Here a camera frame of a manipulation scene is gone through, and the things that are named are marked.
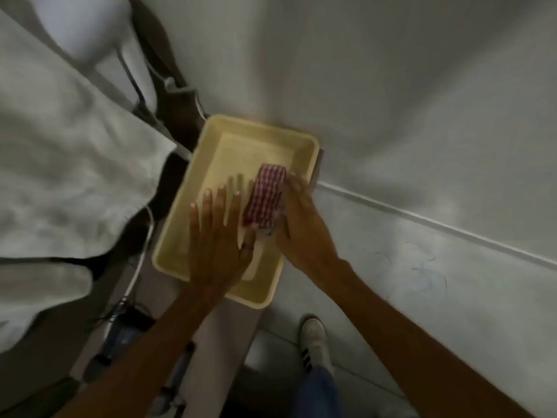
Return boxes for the black power adapter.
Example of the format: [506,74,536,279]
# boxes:
[106,300,157,344]

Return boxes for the beige side table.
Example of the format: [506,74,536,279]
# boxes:
[174,145,325,418]

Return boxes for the blue jeans leg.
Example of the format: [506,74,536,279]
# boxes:
[291,365,345,418]

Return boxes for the white cable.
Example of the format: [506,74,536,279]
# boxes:
[123,204,156,303]

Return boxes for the person's right forearm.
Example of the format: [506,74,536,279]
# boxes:
[321,257,538,418]

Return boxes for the white wall trim strip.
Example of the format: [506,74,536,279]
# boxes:
[317,180,557,270]

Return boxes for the person's right hand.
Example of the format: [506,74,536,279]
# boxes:
[274,172,345,279]

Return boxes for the person's left hand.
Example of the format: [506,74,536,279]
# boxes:
[187,185,257,297]

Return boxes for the person's left forearm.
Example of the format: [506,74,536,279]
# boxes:
[54,288,233,418]

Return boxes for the white striped sneaker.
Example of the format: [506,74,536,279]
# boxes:
[299,316,334,376]

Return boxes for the red checkered cloth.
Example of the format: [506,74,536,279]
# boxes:
[241,164,289,236]

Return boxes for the white pillow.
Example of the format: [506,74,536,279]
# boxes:
[32,0,133,66]

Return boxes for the metal bed frame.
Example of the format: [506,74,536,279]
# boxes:
[114,45,151,116]

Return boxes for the white bed sheet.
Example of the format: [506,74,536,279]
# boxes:
[0,8,178,355]

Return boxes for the yellow plastic tray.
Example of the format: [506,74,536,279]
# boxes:
[151,114,322,310]

